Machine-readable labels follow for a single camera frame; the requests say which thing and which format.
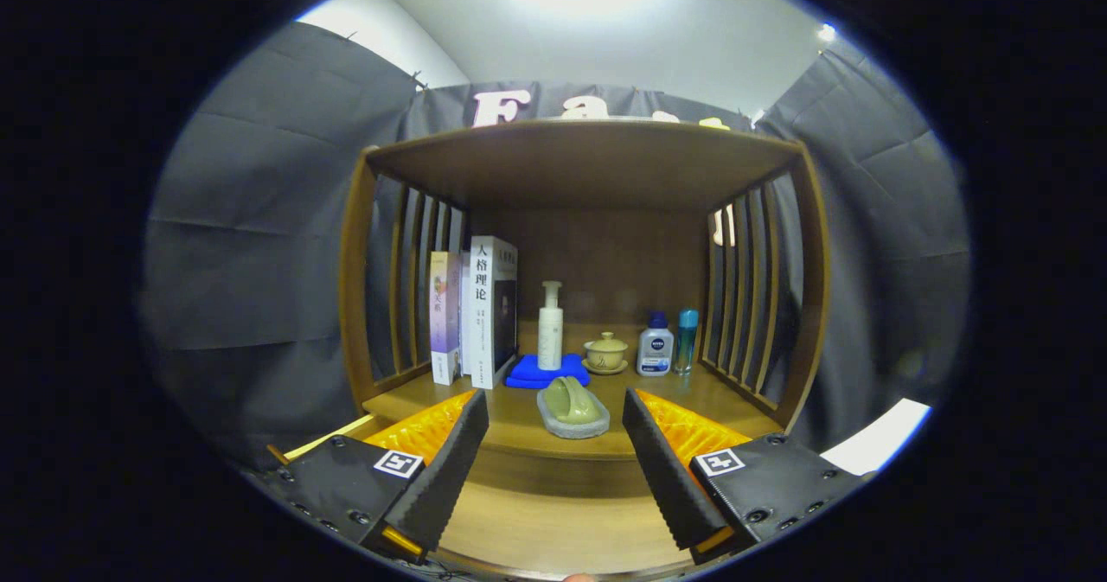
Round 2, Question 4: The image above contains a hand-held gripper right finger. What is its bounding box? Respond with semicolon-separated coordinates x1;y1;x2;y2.
621;387;874;566

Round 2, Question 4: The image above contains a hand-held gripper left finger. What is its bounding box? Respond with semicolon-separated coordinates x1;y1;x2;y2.
259;389;490;566

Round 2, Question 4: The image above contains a wooden drawer with black knob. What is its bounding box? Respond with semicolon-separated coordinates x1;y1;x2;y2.
266;413;784;581

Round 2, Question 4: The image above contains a green brush with grey base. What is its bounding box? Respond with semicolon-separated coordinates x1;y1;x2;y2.
536;376;611;440

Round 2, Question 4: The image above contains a wooden countertop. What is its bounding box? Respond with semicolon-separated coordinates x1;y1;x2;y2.
363;323;784;460

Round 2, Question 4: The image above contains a brown wooden cabinet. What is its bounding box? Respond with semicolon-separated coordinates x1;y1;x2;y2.
337;118;833;579

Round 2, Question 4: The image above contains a blue folded cloth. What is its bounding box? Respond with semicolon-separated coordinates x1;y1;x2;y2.
505;353;592;390

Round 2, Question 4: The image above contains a white bottle with blue cap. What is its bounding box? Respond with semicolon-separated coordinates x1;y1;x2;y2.
637;311;675;378

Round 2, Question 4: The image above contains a thin white book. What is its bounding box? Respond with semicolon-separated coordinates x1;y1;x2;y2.
459;253;473;377

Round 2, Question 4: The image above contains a yellow lidded teacup with saucer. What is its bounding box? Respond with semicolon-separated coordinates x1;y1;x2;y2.
582;332;630;376

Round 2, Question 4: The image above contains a slim blue bottle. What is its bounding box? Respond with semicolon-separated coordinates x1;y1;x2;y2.
675;309;700;376

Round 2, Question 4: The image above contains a thick white book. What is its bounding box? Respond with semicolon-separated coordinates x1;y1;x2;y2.
470;235;519;390

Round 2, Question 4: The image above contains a purple book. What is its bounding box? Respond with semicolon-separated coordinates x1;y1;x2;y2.
430;251;462;386

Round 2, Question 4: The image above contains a white pump bottle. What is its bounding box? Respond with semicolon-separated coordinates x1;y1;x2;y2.
537;281;565;371

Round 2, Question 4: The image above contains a white board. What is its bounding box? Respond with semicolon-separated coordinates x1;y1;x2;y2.
820;398;933;476

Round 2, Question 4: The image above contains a black backdrop cloth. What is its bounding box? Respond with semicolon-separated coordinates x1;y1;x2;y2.
138;20;974;479

